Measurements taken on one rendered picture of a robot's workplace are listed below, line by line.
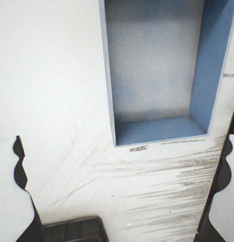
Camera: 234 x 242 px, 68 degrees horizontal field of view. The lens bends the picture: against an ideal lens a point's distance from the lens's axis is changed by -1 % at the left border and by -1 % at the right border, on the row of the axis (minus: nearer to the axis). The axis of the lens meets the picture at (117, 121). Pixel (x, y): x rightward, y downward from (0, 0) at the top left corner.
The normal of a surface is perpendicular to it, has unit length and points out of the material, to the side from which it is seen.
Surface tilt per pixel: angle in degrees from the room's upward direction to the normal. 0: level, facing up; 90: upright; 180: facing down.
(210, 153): 0
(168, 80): 0
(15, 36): 0
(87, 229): 89
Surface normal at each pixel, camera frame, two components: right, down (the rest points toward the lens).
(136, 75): 0.11, 0.48
